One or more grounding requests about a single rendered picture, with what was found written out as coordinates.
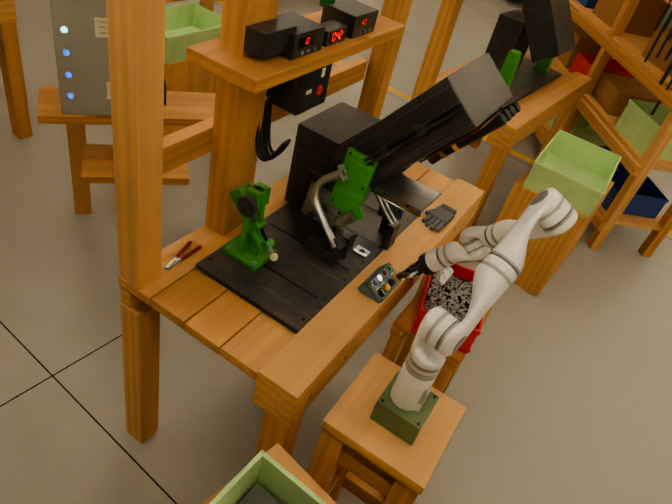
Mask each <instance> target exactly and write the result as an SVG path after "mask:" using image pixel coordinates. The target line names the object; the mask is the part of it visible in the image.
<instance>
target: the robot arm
mask: <svg viewBox="0 0 672 504"><path fill-rule="evenodd" d="M577 219H578V214H577V212H576V211H575V209H574V208H573V207H572V206H571V205H570V203H569V202H568V201H567V200H566V199H565V198H564V197H563V196H562V195H561V194H560V192H558V191H557V190H556V189H555V188H547V189H545V190H543V191H542V192H540V193H539V194H538V195H537V196H536V197H535V198H534V199H533V200H532V201H531V202H530V203H529V205H528V206H527V207H526V209H525V210H524V211H523V213H522V214H521V215H520V217H519V218H518V220H510V219H509V220H502V221H499V222H496V223H494V224H491V225H488V226H472V227H468V228H466V229H464V230H463V231H462V232H461V234H460V241H461V243H462V245H463V247H464V248H463V247H462V246H461V245H460V244H459V243H458V242H455V241H452V242H449V243H447V244H445V245H443V246H440V247H437V248H434V249H432V250H430V251H427V252H425V253H423V254H421V255H420V256H419V258H418V260H417V261H416V262H414V263H413V264H411V265H409V266H408V268H406V269H405V270H403V271H401V272H399V273H397V274H396V277H397V279H398V280H400V279H403V278H405V280H409V281H411V280H412V279H413V277H414V276H417V275H418V276H419V275H421V274H422V273H424V274H426V275H432V274H434V273H437V278H436V281H437V283H438V285H443V284H445V282H446V281H447V280H448V279H449V277H450V276H451V275H452V274H453V269H452V268H451V267H449V266H452V265H454V264H457V263H459V262H465V261H477V260H482V259H483V260H482V262H481V263H480V264H479V265H478V266H477V268H476V270H475V273H474V277H473V286H472V296H471V302H470V306H469V310H468V312H467V314H466V316H465V318H464V319H463V320H462V321H461V322H460V321H459V320H458V319H456V318H455V317H454V316H453V315H451V314H450V313H449V312H447V311H446V310H445V309H443V308H442V307H434V308H432V309H431V310H430V311H428V312H427V314H425V316H424V318H423V319H422V321H421V323H420V325H419V327H418V330H417V333H416V335H415V338H414V340H413V343H412V345H411V349H410V351H409V353H408V355H407V357H406V359H405V362H404V364H403V366H402V368H401V370H400V372H399V374H398V376H397V378H396V380H395V382H394V384H393V386H392V389H391V392H390V395H391V399H392V401H393V402H394V404H395V405H396V406H397V407H399V408H400V409H403V410H406V411H416V412H419V411H420V410H421V407H422V405H423V403H424V402H425V400H426V398H427V396H428V394H429V393H430V392H431V391H430V390H431V387H432V385H433V383H434V381H435V379H436V377H437V375H438V374H439V372H440V370H441V368H442V366H443V365H444V363H445V358H446V357H449V356H451V355H452V354H453V353H455V352H456V351H457V350H458V349H459V347H461V345H462V344H463V343H464V342H465V340H466V339H467V337H468V336H469V335H470V333H471V332H472V331H473V329H474V328H475V327H476V325H477V324H478V323H479V321H480V320H481V319H482V317H483V316H484V315H485V314H486V312H487V311H488V310H489V309H490V308H491V306H492V305H493V304H494V303H495V302H496V301H497V300H498V299H499V298H500V297H501V295H502V294H503V293H504V292H505V291H506V290H507V289H508V288H509V287H510V286H511V284H512V283H513V282H514V281H515V280H516V279H517V277H518V276H519V275H520V273H521V272H522V270H523V267H524V263H525V257H526V251H527V244H528V240H531V239H539V238H547V237H553V236H557V235H560V234H562V233H564V232H566V231H568V230H569V229H570V228H571V227H572V226H573V225H574V224H575V223H576V221H577ZM491 249H492V250H491Z"/></svg>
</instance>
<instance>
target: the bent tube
mask: <svg viewBox="0 0 672 504"><path fill-rule="evenodd" d="M337 168H338V170H336V171H334V172H331V173H329V174H326V175H324V176H322V177H321V178H319V179H318V180H317V181H316V183H315V184H314V186H313V189H312V193H311V203H312V207H313V209H314V212H315V214H316V216H317V218H318V220H319V223H320V225H321V227H322V229H323V231H324V234H325V236H326V238H327V240H328V242H329V245H330V247H331V249H332V248H335V247H337V246H336V244H335V242H334V240H333V239H334V238H336V237H335V235H334V233H333V230H332V228H331V226H330V224H329V222H328V219H327V217H326V215H325V213H324V211H323V208H322V206H321V203H320V192H321V190H322V188H323V187H324V186H325V185H326V184H328V183H330V182H333V181H335V180H338V179H340V178H341V179H342V181H346V180H349V177H348V174H347V171H346V169H345V166H344V164H341V165H338V166H337Z"/></svg>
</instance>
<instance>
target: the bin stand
mask: <svg viewBox="0 0 672 504"><path fill-rule="evenodd" d="M422 290H423V288H422V289H421V290H420V291H419V292H418V294H417V295H416V296H415V297H414V298H413V299H412V301H411V302H410V303H409V304H408V305H407V307H406V308H405V309H404V310H403V311H402V313H401V314H400V315H399V316H398V317H397V318H396V320H395V321H394V322H393V325H392V327H391V330H390V333H391V335H390V337H389V339H388V342H387V344H386V347H385V349H384V352H383V354H382V356H383V357H385V358H387V359H388V360H390V361H392V362H393V363H395V364H396V365H398V366H400V367H401V368H402V366H403V364H404V362H405V359H406V357H407V355H408V353H409V351H410V349H411V345H412V343H413V340H414V338H415V335H416V334H413V333H411V327H412V324H413V320H414V317H415V314H416V310H417V307H418V304H419V300H420V297H421V293H422ZM491 311H492V308H490V309H489V310H488V311H487V312H486V314H485V315H484V316H483V321H482V326H483V325H484V323H485V322H486V320H487V318H488V317H489V315H490V313H491ZM465 355H466V354H465V353H462V352H460V351H456V352H455V353H453V354H452V355H451V356H449V357H446V358H445V363H444V365H443V366H442V368H441V370H440V372H439V374H438V375H437V377H436V379H435V381H434V383H433V385H432V387H434V388H435V389H437V390H439V391H440V392H442V393H445V391H446V389H447V388H448V386H449V384H450V382H451V380H452V379H453V377H454V375H455V373H456V371H457V370H458V368H459V366H460V364H461V362H462V361H463V359H464V357H465Z"/></svg>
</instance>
